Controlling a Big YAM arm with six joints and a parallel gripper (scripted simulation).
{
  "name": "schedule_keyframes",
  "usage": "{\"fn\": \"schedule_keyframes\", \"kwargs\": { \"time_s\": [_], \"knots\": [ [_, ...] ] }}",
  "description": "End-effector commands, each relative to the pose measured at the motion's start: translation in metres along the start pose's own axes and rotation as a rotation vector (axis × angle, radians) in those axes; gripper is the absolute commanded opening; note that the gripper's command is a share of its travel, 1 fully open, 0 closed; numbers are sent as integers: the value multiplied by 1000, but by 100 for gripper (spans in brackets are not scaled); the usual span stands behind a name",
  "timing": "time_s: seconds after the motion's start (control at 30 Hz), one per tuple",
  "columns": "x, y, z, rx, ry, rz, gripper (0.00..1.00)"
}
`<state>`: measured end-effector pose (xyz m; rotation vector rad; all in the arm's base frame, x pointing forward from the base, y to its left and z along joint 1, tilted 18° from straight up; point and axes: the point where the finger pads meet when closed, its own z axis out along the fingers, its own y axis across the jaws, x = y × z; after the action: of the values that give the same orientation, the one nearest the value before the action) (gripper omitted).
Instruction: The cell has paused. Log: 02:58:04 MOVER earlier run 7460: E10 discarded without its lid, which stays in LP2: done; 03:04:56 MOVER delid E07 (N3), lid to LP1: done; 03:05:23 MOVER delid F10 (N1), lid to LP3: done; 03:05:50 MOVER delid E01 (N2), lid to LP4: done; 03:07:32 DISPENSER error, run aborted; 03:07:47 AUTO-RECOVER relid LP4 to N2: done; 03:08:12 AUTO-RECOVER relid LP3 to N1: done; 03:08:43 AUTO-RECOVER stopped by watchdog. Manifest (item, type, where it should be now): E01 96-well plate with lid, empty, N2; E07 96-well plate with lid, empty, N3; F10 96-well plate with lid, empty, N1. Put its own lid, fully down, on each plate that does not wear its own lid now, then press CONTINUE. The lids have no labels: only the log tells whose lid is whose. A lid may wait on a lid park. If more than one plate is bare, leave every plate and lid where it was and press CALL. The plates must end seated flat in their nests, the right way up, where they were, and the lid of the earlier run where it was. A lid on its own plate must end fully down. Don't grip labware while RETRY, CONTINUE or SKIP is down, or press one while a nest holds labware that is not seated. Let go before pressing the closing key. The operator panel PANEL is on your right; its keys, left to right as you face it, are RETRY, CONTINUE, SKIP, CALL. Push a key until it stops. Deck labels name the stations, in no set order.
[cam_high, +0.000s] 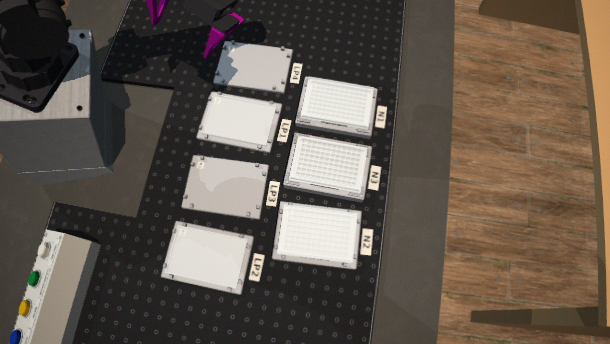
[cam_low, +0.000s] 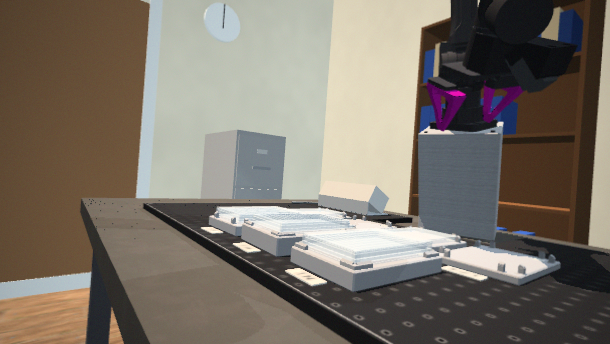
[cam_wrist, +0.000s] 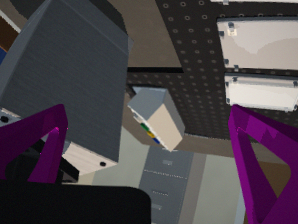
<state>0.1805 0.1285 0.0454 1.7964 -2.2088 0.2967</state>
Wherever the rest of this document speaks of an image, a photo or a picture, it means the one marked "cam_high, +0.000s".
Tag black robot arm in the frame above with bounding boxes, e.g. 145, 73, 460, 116
0, 0, 79, 113

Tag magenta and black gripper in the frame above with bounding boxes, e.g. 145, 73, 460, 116
146, 0, 244, 59

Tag white button panel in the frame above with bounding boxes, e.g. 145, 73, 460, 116
9, 230, 101, 344

